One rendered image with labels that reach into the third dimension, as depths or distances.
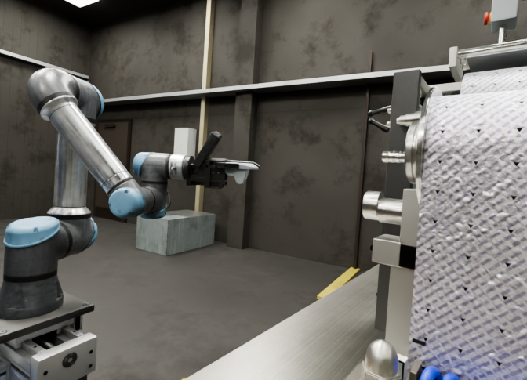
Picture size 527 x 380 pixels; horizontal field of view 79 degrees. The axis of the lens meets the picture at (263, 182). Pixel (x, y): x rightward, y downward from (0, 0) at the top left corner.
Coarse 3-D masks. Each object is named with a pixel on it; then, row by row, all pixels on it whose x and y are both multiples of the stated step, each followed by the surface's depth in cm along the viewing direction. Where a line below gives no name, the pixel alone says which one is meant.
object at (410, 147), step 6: (414, 126) 36; (408, 132) 36; (414, 132) 35; (408, 138) 35; (414, 138) 35; (408, 144) 35; (414, 144) 35; (408, 150) 35; (414, 150) 35; (408, 156) 35; (414, 156) 35; (408, 162) 35; (414, 162) 35; (408, 168) 36; (414, 168) 35; (408, 174) 36; (414, 174) 36; (408, 180) 38; (414, 180) 37
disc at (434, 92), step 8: (432, 88) 34; (432, 96) 33; (424, 104) 32; (424, 112) 32; (424, 120) 31; (424, 128) 31; (424, 136) 32; (416, 144) 31; (424, 144) 32; (416, 152) 31; (416, 160) 31; (416, 168) 32; (416, 176) 32; (416, 184) 32; (416, 192) 33
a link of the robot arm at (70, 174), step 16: (80, 80) 93; (80, 96) 90; (96, 96) 98; (96, 112) 100; (64, 144) 93; (64, 160) 93; (80, 160) 95; (64, 176) 93; (80, 176) 95; (64, 192) 93; (80, 192) 96; (64, 208) 93; (80, 208) 96; (64, 224) 91; (80, 224) 95; (80, 240) 94
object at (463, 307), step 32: (448, 224) 30; (480, 224) 29; (512, 224) 28; (416, 256) 32; (448, 256) 30; (480, 256) 29; (512, 256) 27; (416, 288) 32; (448, 288) 30; (480, 288) 29; (512, 288) 27; (416, 320) 32; (448, 320) 30; (480, 320) 29; (512, 320) 27; (416, 352) 32; (448, 352) 30; (480, 352) 29; (512, 352) 27
